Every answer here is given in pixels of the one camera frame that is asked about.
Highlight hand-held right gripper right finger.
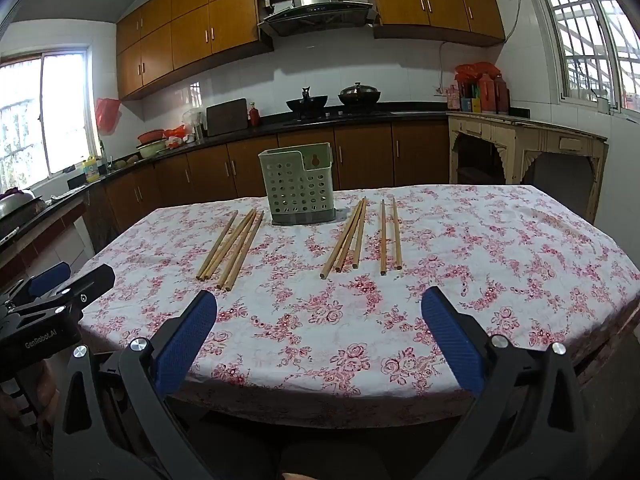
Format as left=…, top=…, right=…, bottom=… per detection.
left=414, top=286, right=592, bottom=480

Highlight barred window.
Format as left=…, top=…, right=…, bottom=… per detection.
left=527, top=0, right=640, bottom=113

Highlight red bag over bottles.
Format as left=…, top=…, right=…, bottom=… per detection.
left=454, top=62, right=501, bottom=83

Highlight metal bowl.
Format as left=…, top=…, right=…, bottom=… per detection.
left=0, top=187, right=46, bottom=218

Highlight clear plastic bag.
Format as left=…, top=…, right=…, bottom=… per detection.
left=182, top=109, right=207, bottom=141

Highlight dark cutting board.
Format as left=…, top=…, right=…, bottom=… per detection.
left=206, top=98, right=249, bottom=137

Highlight wooden base cabinets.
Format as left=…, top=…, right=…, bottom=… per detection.
left=82, top=120, right=451, bottom=241

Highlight black kitchen countertop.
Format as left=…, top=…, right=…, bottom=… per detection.
left=0, top=107, right=531, bottom=261

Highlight black wok with lid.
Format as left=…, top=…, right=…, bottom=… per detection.
left=338, top=82, right=382, bottom=107

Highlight gas stove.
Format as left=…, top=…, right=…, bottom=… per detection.
left=282, top=107, right=391, bottom=123

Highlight colourful seasoning boxes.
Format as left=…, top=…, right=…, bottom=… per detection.
left=460, top=82, right=482, bottom=113

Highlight green perforated utensil holder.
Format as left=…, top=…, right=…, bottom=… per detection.
left=258, top=142, right=340, bottom=226

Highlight floral tablecloth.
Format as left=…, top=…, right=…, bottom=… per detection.
left=80, top=185, right=640, bottom=401

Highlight cream wooden side table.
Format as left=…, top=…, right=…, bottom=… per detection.
left=446, top=110, right=610, bottom=225

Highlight red plastic bag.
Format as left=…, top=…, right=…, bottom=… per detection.
left=95, top=97, right=122, bottom=136

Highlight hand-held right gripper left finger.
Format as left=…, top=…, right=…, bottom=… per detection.
left=52, top=289, right=223, bottom=480

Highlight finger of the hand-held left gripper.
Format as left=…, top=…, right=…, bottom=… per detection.
left=0, top=261, right=73, bottom=311
left=7, top=264, right=117, bottom=326

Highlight wooden wall cabinets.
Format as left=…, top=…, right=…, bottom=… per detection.
left=116, top=0, right=506, bottom=101

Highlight red plastic jug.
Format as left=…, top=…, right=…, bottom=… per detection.
left=494, top=75, right=511, bottom=115
left=477, top=72, right=497, bottom=114

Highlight sliding window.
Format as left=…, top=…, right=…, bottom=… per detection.
left=0, top=50, right=98, bottom=193

